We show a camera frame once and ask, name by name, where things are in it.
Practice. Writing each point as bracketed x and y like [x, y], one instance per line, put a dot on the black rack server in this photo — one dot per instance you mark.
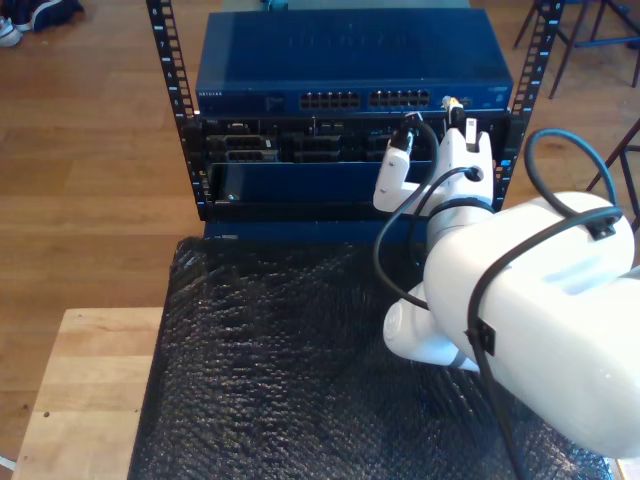
[325, 142]

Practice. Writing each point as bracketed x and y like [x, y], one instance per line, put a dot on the dark metal chair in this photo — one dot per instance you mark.
[617, 160]

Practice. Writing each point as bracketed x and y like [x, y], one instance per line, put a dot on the dark metal stool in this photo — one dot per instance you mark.
[600, 45]

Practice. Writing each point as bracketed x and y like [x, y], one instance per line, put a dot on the dark blue base panel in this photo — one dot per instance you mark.
[300, 232]

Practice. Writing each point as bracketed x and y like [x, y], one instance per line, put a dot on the black bubble wrap mat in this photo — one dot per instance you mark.
[275, 400]

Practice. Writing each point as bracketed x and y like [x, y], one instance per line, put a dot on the dark blue shoe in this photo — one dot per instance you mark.
[50, 12]

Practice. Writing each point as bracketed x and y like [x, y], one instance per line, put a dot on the white shoe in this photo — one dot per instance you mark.
[7, 32]

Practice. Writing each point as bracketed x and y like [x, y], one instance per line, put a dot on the white flat strip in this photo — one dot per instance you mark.
[5, 462]

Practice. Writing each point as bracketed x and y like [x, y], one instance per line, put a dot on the blue network switch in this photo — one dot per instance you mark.
[350, 50]

